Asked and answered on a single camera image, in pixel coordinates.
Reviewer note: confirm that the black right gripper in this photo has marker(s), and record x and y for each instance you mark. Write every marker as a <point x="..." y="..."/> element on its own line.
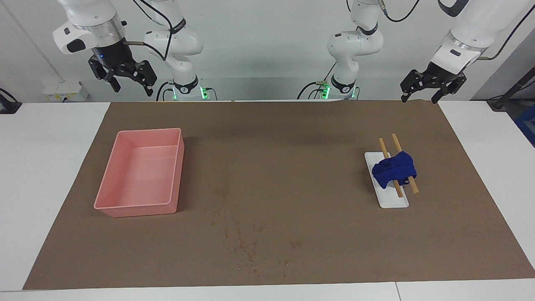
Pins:
<point x="113" y="54"/>

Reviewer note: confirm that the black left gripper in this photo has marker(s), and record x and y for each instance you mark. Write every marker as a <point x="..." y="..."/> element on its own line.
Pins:
<point x="443" y="74"/>

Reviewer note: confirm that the blue towel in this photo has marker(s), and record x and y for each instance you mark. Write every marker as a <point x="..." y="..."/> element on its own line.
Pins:
<point x="395" y="169"/>

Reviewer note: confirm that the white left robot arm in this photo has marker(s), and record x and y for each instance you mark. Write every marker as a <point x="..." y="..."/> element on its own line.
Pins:
<point x="355" y="42"/>

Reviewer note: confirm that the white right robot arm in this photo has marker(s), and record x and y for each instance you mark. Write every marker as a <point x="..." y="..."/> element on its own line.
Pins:
<point x="179" y="42"/>

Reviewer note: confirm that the wooden rack dowel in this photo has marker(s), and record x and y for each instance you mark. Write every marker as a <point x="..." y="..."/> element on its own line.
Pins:
<point x="396" y="142"/>
<point x="382" y="146"/>

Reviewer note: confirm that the black stand leg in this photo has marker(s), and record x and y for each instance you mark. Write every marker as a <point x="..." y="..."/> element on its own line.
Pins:
<point x="512" y="90"/>

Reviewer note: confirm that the blue crate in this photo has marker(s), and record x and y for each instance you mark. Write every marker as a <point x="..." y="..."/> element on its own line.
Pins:
<point x="527" y="125"/>

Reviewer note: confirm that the pink plastic bin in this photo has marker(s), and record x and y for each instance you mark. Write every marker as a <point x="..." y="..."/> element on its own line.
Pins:
<point x="142" y="175"/>

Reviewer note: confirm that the black desk clamp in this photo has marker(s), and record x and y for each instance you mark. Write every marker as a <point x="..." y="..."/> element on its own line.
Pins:
<point x="7" y="105"/>

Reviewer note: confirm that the brown table mat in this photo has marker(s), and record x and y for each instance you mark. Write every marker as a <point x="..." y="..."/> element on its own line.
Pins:
<point x="292" y="188"/>

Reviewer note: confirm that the white wall outlet box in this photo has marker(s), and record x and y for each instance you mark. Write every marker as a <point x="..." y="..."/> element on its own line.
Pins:
<point x="62" y="91"/>

